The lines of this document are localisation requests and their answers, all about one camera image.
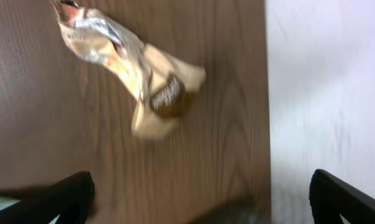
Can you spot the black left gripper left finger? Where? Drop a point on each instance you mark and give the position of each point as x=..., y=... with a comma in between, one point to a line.
x=67, y=201

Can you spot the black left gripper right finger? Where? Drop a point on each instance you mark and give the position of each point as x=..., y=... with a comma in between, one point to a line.
x=333, y=200

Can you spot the beige snack bag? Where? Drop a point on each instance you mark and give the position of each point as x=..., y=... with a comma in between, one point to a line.
x=163, y=86

